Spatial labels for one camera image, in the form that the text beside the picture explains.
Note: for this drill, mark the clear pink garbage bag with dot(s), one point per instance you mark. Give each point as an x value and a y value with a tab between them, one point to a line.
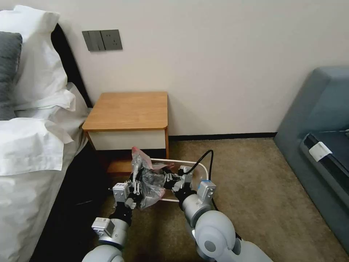
148	185

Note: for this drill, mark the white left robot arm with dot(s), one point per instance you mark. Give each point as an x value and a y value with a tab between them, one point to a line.
105	252

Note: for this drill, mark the grey wall switch panel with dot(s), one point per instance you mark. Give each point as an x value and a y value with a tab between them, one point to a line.
92	40

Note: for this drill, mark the black headboard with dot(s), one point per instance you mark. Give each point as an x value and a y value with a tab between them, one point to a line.
71	62

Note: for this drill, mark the black baseboard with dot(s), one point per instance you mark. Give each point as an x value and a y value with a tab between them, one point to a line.
223	134

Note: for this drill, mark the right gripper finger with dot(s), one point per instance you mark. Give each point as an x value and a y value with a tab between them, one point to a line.
172	186
170	175

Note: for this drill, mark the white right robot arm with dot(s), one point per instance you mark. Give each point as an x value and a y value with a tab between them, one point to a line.
215	232

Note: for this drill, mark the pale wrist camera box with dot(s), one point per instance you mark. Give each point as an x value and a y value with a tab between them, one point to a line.
186	178
120	192

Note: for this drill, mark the wooden nightstand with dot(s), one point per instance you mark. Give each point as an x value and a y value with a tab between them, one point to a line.
128	112

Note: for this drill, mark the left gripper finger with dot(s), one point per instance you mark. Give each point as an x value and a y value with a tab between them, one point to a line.
132	187
138	188

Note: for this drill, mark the large white pillow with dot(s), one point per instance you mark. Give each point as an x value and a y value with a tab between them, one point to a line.
38	60

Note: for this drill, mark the grey wall socket panel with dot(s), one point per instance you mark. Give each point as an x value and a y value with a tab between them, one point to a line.
111	39

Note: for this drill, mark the flat white pillow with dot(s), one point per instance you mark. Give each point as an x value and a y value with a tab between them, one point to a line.
51	102

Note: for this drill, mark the white sofa tag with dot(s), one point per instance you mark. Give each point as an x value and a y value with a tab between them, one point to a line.
319	151

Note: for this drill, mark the dark grey pillow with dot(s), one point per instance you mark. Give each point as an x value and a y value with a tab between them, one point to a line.
8	71

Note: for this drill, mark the blue-grey sofa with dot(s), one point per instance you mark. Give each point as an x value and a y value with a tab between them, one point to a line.
316	109

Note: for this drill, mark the white duvet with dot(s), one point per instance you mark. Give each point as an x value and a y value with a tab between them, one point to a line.
24	169

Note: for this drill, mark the white trash can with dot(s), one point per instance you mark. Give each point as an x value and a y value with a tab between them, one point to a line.
202	167

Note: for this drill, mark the black bed base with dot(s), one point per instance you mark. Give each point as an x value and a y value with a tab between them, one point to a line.
73	196

